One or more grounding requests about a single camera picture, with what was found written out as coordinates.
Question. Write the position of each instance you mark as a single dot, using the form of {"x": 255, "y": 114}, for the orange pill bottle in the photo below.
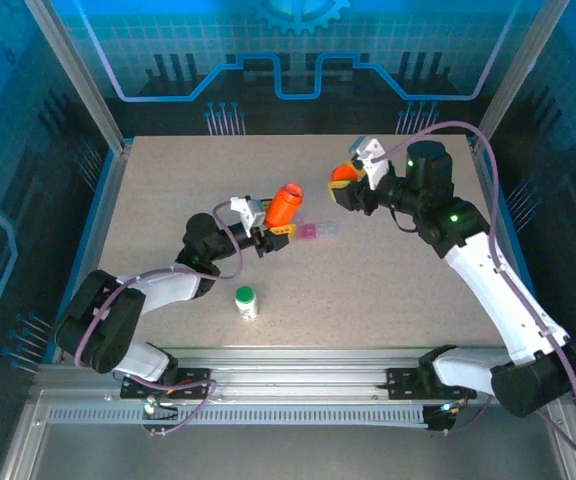
{"x": 283, "y": 205}

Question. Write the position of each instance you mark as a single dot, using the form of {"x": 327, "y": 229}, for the pink clear pill organizer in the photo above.
{"x": 318, "y": 231}

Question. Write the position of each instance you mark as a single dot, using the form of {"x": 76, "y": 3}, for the green bottle cap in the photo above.
{"x": 244, "y": 293}

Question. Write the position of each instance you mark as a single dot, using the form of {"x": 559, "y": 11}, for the white pill bottle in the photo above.
{"x": 247, "y": 309}

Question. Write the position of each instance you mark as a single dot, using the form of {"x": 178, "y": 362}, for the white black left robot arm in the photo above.
{"x": 98, "y": 325}

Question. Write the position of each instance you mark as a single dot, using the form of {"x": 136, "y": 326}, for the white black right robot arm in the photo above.
{"x": 498, "y": 290}

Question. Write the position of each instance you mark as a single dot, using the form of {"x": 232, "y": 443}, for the small lit circuit board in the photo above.
{"x": 150, "y": 406}
{"x": 440, "y": 417}

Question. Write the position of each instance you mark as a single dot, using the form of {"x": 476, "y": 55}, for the blue printed back panel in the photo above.
{"x": 193, "y": 40}

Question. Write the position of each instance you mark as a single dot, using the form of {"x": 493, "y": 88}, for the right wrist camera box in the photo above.
{"x": 372, "y": 160}

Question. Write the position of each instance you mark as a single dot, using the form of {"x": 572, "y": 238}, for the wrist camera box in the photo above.
{"x": 249, "y": 212}
{"x": 372, "y": 160}

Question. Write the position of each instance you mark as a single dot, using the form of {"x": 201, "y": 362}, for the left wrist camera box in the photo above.
{"x": 249, "y": 212}

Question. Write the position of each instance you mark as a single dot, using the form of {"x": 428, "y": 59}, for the aluminium mounting rail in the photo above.
{"x": 293, "y": 365}

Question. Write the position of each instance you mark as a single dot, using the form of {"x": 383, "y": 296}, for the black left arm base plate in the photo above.
{"x": 193, "y": 380}

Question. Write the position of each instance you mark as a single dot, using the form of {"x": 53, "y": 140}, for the aluminium frame post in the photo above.
{"x": 518, "y": 75}
{"x": 75, "y": 75}

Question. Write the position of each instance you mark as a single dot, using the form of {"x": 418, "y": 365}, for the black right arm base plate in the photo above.
{"x": 400, "y": 382}

